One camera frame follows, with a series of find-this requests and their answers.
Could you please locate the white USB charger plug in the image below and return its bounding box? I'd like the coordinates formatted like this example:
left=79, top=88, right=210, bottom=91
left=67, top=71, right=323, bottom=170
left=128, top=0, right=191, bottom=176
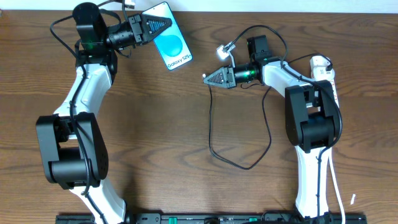
left=310, top=55, right=333, bottom=71

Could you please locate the white power strip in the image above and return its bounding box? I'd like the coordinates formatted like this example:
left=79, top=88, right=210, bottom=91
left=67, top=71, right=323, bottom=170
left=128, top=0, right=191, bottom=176
left=311, top=67, right=340, bottom=106

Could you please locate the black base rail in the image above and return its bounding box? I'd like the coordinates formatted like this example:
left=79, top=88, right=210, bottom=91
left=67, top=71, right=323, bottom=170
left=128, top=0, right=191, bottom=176
left=55, top=212, right=368, bottom=224

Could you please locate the blue Samsung Galaxy smartphone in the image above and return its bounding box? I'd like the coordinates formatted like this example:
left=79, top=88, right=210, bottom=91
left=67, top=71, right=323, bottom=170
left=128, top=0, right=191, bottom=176
left=143, top=2, right=193, bottom=70

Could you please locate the small white paper scrap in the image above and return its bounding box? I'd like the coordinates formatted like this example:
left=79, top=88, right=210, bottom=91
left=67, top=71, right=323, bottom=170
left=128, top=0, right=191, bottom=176
left=350, top=194, right=356, bottom=205

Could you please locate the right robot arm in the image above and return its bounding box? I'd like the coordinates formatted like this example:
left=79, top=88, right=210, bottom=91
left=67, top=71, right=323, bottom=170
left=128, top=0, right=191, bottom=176
left=203, top=35, right=343, bottom=223

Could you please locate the black USB charging cable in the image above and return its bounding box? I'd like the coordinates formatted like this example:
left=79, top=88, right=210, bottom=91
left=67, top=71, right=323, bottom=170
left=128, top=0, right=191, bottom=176
left=201, top=53, right=333, bottom=170

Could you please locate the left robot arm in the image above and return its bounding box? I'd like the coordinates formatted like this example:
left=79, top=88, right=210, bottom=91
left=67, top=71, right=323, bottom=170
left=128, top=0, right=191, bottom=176
left=35, top=2, right=174, bottom=223

